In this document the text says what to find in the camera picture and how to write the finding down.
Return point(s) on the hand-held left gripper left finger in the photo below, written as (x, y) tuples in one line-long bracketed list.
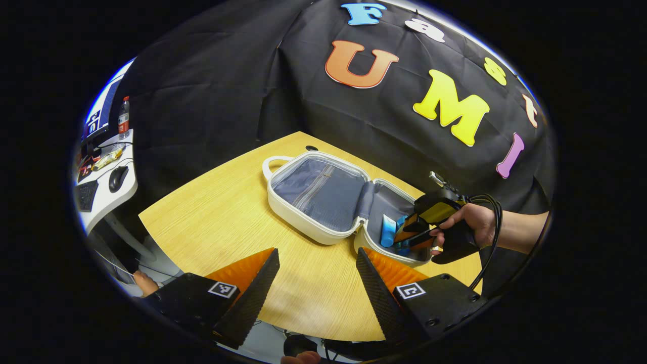
[(252, 298)]

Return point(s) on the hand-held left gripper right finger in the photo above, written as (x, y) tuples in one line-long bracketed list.
[(379, 298)]

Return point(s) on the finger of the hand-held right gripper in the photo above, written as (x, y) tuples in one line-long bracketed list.
[(415, 223), (417, 237)]

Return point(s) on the blue skin care tube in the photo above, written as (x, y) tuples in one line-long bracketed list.
[(388, 232)]

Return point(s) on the white suitcase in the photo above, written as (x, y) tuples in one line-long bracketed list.
[(323, 192)]

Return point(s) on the black round object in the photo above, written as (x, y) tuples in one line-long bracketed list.
[(299, 345)]

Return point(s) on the white side desk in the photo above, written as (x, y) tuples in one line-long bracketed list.
[(108, 207)]

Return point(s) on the black computer mouse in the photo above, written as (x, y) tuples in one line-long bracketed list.
[(118, 178)]

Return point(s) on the black keyboard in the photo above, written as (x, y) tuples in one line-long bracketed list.
[(87, 196)]

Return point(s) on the yellow snack packet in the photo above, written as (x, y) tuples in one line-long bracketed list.
[(107, 159)]

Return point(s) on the clear water bottle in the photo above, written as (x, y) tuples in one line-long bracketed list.
[(124, 121)]

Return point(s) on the black backdrop cloth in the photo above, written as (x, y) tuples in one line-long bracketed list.
[(227, 76)]

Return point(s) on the computer monitor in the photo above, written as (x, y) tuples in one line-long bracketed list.
[(98, 119)]

